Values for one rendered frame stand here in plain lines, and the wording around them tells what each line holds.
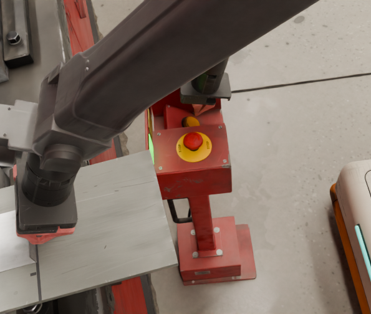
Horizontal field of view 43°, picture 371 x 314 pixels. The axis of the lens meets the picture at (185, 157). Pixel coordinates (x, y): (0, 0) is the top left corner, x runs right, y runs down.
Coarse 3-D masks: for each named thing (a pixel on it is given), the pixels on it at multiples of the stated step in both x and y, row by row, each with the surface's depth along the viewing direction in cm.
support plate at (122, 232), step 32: (128, 160) 68; (0, 192) 68; (96, 192) 66; (128, 192) 66; (96, 224) 64; (128, 224) 63; (160, 224) 63; (64, 256) 62; (96, 256) 61; (128, 256) 61; (160, 256) 60; (0, 288) 60; (32, 288) 60; (64, 288) 59
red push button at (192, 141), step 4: (192, 132) 93; (188, 136) 92; (192, 136) 92; (196, 136) 92; (200, 136) 92; (184, 140) 92; (188, 140) 92; (192, 140) 92; (196, 140) 92; (200, 140) 92; (184, 144) 92; (188, 144) 92; (192, 144) 92; (196, 144) 91; (200, 144) 92; (188, 148) 92; (192, 148) 92; (196, 148) 92
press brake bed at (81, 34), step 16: (64, 0) 124; (64, 16) 116; (80, 32) 141; (96, 32) 220; (80, 48) 131; (112, 144) 149; (96, 160) 105; (112, 288) 83; (128, 288) 103; (144, 288) 155; (112, 304) 79; (128, 304) 97; (144, 304) 123
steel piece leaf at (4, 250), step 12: (0, 216) 65; (12, 216) 65; (0, 228) 64; (12, 228) 64; (0, 240) 63; (12, 240) 63; (24, 240) 63; (0, 252) 63; (12, 252) 62; (24, 252) 62; (0, 264) 62; (12, 264) 62; (24, 264) 61
